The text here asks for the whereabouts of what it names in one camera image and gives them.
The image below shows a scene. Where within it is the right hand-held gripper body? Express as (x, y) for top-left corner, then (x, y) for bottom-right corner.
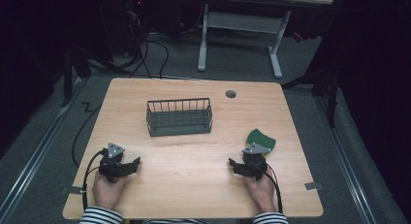
(241, 143), (272, 182)

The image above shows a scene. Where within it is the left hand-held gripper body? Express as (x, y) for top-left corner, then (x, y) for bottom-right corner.
(98, 142), (130, 183)

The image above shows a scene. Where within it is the green pad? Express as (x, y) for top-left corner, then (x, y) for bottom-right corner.
(245, 128), (277, 152)

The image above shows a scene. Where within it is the dark wire basket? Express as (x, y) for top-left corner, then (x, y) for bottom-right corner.
(145, 97), (214, 138)

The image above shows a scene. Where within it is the person's left hand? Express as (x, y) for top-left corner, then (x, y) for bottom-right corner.
(92, 171), (129, 212)

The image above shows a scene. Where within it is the person's right hand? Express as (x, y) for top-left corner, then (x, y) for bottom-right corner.
(244, 167), (278, 214)

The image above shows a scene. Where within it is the grey tape strip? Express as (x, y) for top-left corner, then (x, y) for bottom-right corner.
(60, 185), (84, 196)
(303, 181), (325, 191)

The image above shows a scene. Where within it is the dark metal stand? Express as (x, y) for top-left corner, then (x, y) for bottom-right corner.
(281, 63), (341, 129)
(60, 44), (132, 109)

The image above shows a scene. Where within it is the white-legged wooden desk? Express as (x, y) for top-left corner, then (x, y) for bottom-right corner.
(196, 0), (334, 80)

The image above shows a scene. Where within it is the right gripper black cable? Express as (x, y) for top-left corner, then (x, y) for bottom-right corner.
(255, 162), (284, 214)

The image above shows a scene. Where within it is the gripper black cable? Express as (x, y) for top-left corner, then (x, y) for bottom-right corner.
(80, 148), (108, 212)
(255, 162), (284, 214)

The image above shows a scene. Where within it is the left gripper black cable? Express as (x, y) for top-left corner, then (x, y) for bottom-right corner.
(80, 148), (108, 212)

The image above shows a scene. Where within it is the black floor cable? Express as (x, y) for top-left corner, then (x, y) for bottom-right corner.
(71, 102), (103, 169)

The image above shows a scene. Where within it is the metal floor rail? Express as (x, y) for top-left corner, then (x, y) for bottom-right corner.
(313, 94), (378, 224)
(0, 78), (85, 220)

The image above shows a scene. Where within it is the bundle of black cables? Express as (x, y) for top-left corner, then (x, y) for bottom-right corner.
(112, 10), (171, 80)

